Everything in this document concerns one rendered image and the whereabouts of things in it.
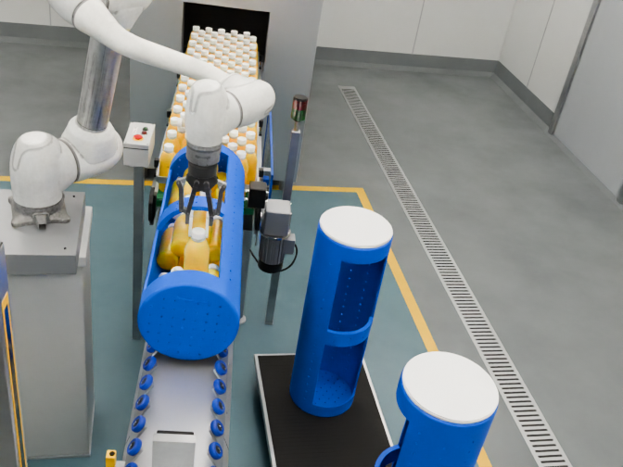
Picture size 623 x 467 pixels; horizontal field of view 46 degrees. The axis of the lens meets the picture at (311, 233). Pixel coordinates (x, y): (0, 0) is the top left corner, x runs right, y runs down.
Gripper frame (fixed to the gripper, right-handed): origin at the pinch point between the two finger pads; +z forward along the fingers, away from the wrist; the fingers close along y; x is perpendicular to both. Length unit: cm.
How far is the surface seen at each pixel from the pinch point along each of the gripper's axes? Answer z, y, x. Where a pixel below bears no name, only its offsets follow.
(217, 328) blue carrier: 27.0, 7.4, -11.6
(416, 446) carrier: 46, 66, -35
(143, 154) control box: 30, -27, 93
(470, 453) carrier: 46, 81, -36
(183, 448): 29, 1, -53
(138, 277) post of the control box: 98, -29, 101
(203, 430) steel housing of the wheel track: 42, 6, -35
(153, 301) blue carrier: 18.9, -10.6, -11.5
